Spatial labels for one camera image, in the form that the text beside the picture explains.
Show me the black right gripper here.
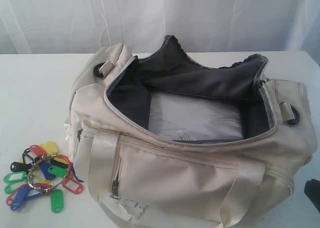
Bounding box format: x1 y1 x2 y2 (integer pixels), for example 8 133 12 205
304 179 320 203

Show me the cream fabric duffel bag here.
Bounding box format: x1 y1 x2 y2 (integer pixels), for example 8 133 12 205
66 35 318 227

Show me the colourful key tag bunch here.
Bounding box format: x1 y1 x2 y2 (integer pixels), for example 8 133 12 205
3 141 84 213

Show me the white paper label tag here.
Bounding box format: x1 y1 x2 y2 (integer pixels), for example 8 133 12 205
99 195 148 227

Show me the white backdrop curtain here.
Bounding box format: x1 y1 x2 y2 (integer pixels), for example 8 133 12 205
0 0 320 60

